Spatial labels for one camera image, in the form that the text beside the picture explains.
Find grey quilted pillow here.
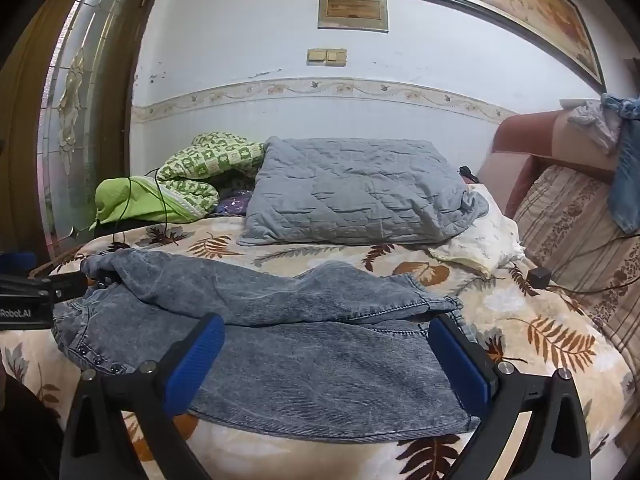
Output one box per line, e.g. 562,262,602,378
239,135,490,247

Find wooden door with patterned glass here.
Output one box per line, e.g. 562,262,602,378
0,0,171,271

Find leaf print blanket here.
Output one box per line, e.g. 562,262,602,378
0,215,640,480

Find black charger cable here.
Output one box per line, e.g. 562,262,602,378
547,232,640,295

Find cream pillow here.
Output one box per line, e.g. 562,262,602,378
427,183,526,278

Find striped floral cushion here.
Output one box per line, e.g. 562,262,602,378
512,164,640,361

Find blue denim garment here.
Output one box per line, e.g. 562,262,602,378
600,92,640,235

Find framed wall plaque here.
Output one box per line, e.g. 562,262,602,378
317,0,390,33

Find grey washed denim pants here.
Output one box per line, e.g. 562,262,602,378
50,249,483,443

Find green patterned quilt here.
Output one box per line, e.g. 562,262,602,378
157,131,266,223

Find pink upholstered sofa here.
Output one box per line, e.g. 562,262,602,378
477,107,623,221

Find purple cloth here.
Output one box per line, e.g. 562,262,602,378
212,187,253,217

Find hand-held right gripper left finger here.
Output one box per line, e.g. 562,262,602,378
60,312,226,480

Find white garment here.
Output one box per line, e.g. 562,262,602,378
567,100,621,156

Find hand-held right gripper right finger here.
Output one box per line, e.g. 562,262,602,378
427,312,593,480

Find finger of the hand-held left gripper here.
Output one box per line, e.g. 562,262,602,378
0,252,37,275
0,272,89,306

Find thin black cable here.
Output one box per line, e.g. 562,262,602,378
112,162,173,248

